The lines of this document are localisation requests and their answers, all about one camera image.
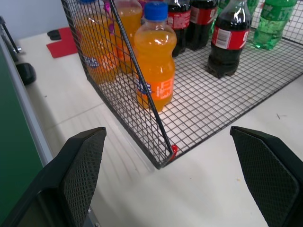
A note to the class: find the cola bottle red label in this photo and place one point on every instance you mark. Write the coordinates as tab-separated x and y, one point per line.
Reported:
201	26
180	23
228	47

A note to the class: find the green monitor with silver edge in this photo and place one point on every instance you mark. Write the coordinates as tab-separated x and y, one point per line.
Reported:
14	132

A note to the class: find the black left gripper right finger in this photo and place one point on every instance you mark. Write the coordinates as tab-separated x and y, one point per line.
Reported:
267	170

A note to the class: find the black round roller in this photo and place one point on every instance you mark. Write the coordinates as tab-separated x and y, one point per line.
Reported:
26	73

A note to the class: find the red cloth mat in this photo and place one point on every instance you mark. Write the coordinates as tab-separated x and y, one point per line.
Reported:
61	46

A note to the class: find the orange soda bottle blue cap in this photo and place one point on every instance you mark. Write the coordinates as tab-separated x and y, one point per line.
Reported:
156	59
97	47
126	23

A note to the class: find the green soda bottle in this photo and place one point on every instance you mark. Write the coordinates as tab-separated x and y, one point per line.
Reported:
216	16
252	4
272	26

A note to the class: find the flat black object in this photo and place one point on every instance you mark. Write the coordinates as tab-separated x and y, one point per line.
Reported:
54	34

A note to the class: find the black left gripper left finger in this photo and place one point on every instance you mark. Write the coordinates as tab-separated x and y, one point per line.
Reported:
71	179

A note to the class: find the purple foil ribbon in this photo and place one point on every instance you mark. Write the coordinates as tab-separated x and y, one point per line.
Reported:
109	16

